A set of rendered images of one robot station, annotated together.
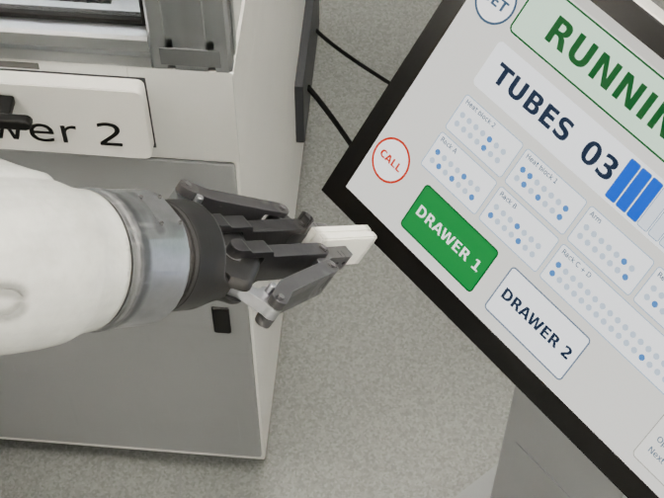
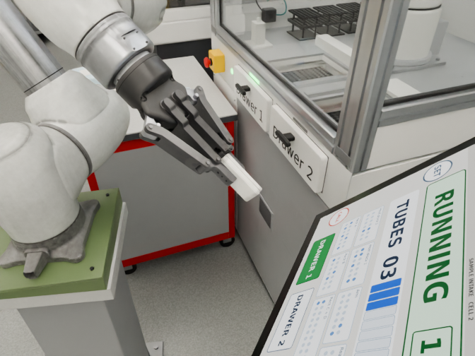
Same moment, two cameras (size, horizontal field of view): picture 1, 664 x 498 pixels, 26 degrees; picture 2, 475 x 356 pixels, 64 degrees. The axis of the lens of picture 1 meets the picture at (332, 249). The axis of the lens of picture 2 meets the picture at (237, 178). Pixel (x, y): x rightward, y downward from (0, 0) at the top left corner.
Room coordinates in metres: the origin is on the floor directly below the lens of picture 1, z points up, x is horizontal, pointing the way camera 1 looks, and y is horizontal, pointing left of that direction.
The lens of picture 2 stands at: (0.44, -0.39, 1.45)
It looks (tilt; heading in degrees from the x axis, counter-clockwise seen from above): 38 degrees down; 65
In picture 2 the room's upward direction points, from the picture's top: straight up
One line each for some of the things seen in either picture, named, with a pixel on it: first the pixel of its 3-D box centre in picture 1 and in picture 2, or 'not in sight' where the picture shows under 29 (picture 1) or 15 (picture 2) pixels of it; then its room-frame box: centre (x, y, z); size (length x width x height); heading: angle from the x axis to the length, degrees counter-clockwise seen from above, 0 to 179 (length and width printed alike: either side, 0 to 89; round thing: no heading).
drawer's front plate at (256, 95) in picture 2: not in sight; (251, 96); (0.98, 0.65, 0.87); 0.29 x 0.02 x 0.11; 85
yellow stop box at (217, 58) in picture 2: not in sight; (215, 61); (0.99, 0.98, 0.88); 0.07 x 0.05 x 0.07; 85
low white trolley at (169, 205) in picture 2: not in sight; (156, 165); (0.71, 1.08, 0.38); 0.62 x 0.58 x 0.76; 85
